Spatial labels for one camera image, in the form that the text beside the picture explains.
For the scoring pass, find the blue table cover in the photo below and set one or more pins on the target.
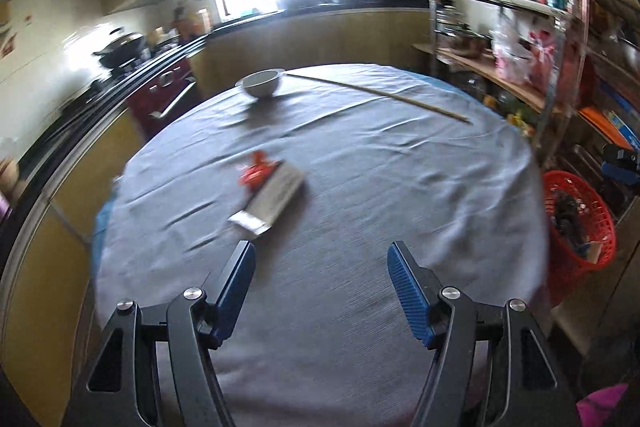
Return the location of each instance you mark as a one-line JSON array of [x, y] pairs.
[[102, 227]]

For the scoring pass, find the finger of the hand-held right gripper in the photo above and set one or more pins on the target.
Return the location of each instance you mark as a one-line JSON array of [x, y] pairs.
[[620, 172]]

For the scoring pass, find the grey tablecloth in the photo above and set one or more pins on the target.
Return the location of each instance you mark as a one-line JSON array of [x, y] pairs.
[[350, 187]]

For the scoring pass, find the thin wooden stick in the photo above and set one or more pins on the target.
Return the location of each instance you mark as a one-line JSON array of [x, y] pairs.
[[380, 94]]

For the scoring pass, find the dark bag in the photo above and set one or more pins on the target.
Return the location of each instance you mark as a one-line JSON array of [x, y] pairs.
[[570, 219]]

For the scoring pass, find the red stove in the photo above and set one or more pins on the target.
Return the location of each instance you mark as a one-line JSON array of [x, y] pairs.
[[165, 92]]

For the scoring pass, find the condiment bottles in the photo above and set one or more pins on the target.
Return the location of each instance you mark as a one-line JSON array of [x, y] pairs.
[[192, 22]]

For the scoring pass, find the pink plastic bag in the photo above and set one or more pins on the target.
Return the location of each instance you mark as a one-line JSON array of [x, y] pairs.
[[525, 57]]

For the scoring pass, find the metal storage rack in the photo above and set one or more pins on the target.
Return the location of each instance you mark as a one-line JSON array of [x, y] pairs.
[[565, 57]]

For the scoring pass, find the white bowl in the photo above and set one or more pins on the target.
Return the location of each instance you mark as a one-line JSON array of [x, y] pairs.
[[260, 84]]

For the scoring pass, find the silver snack packet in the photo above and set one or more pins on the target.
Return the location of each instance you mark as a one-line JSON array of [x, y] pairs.
[[275, 199]]

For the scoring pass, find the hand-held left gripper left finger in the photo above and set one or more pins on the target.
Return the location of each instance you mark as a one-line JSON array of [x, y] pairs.
[[235, 292]]

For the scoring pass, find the flat metal pan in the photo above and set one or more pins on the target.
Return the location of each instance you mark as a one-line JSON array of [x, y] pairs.
[[302, 0]]

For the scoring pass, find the pink cloth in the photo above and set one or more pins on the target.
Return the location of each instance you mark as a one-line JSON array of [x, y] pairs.
[[600, 407]]

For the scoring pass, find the red wrapper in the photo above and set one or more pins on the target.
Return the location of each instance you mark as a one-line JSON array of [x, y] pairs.
[[255, 172]]

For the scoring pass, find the orange board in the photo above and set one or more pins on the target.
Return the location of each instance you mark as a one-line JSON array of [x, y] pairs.
[[605, 122]]

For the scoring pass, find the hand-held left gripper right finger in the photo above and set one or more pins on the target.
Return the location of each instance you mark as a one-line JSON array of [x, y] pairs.
[[407, 292]]

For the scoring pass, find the black wok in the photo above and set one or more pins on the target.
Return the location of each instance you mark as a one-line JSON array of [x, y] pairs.
[[122, 47]]

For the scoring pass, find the red plastic mesh basket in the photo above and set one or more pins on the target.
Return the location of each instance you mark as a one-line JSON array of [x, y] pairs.
[[600, 212]]

